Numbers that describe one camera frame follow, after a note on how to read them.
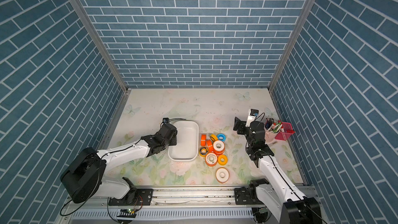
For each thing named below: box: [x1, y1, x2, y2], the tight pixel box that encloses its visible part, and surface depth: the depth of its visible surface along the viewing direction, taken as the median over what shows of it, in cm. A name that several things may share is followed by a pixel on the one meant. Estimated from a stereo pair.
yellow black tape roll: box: [198, 146, 209, 158], surface depth 90 cm
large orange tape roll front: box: [215, 166, 231, 184], surface depth 81 cm
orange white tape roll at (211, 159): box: [205, 152, 218, 167], surface depth 86 cm
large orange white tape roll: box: [212, 140, 225, 155], surface depth 88 cm
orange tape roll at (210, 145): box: [205, 138, 215, 152], surface depth 87 cm
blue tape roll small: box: [217, 133, 227, 143], surface depth 96 cm
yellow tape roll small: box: [209, 133, 219, 142], surface depth 93 cm
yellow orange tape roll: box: [217, 154, 229, 166], surface depth 86 cm
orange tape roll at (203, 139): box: [200, 134, 207, 147], surface depth 91 cm
